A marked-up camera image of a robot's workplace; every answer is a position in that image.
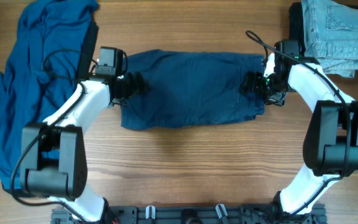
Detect dark blue shorts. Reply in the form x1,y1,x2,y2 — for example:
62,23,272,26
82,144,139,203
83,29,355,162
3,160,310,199
121,50,265,130

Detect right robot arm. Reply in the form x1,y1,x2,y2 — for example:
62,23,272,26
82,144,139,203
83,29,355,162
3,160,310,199
239,39,358,223

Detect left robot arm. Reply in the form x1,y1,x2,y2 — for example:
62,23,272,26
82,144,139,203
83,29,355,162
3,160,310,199
10,47,147,223

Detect black garment under shirt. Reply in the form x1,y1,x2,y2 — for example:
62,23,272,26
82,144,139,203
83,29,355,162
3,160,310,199
76,21,99,80

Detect black folded garment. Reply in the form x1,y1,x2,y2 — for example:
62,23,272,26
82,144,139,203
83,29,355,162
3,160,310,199
288,2,305,55

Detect bright blue shirt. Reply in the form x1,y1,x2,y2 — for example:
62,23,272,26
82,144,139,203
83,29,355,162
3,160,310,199
0,0,99,190

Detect light blue folded jeans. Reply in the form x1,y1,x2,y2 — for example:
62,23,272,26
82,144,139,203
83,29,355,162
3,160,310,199
301,0,358,78

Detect left black cable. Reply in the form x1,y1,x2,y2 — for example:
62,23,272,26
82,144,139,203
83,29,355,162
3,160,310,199
9,49,98,224

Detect black cable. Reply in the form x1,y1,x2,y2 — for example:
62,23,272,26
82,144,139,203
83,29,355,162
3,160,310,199
245,30,352,218
9,49,98,224

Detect right black cable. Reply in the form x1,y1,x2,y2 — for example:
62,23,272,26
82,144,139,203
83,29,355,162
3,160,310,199
245,30,352,218

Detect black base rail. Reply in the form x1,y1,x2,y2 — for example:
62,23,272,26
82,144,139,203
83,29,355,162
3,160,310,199
50,203,328,224

